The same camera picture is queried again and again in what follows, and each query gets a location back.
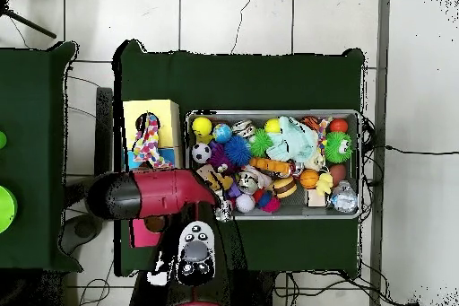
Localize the colourful polka dot cloth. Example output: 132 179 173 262
132 111 163 170

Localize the clear mesh bin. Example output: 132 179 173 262
186 109 365 222

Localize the wooden box with three holes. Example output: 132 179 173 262
121 99 186 249

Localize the blue spiky ball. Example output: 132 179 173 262
224 136 253 168

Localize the small globe ball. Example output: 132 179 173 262
212 125 233 145

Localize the black and white soccer ball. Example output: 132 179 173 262
192 143 213 164

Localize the yellow ball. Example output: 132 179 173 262
264 118 284 135
191 116 213 139

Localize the orange bumpy toy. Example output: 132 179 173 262
249 156 294 178

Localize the silver toy robot figure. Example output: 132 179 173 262
218 199 237 223

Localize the mint green cloth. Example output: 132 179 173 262
267 115 322 165

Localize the dark green table cloth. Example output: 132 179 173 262
113 39 367 278

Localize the green spiky ball with eyes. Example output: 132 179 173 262
324 130 355 163

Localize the black upright panel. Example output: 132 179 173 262
92 86 115 178

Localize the green cloth side table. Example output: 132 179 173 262
0 41 79 273

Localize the bright green cup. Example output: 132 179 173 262
0 184 19 235

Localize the black tripod leg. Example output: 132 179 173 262
0 0 58 40

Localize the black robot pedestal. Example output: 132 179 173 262
232 269 295 306

